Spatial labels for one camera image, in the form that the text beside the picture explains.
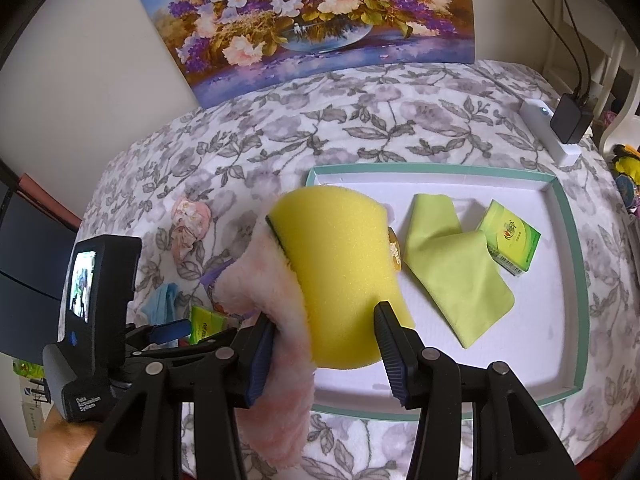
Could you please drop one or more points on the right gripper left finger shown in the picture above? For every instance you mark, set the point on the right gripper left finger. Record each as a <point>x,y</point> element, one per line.
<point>141,437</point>

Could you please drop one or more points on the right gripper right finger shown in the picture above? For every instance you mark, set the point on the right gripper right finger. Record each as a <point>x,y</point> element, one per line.
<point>511,437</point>

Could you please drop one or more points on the light green cloth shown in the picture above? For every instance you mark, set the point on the light green cloth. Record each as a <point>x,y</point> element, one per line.
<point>455,268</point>

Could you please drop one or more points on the green tissue pack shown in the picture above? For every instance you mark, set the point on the green tissue pack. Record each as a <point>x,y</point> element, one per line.
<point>511,241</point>

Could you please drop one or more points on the yellow sponge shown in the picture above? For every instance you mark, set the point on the yellow sponge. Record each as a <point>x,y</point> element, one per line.
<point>336,241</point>

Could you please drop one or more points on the blue face mask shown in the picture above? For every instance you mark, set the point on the blue face mask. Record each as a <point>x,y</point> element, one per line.
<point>160,307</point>

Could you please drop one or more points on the person's left hand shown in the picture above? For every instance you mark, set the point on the person's left hand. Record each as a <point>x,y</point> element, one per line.
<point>60,446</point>

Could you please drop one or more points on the green white tube package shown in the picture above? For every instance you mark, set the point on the green white tube package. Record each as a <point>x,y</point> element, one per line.
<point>206,323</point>

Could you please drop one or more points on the dark cabinet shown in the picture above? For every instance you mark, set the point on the dark cabinet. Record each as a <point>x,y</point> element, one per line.
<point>35,248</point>

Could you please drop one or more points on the teal white shallow box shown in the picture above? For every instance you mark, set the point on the teal white shallow box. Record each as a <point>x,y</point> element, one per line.
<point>544,338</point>

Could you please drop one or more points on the white power strip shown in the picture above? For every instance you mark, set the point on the white power strip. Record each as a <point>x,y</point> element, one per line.
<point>537,117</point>

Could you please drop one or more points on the black power adapter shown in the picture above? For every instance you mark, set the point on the black power adapter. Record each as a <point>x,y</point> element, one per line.
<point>571,119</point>

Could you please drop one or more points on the flower still-life painting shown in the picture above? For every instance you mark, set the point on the flower still-life painting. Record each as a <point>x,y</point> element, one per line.
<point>226,48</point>

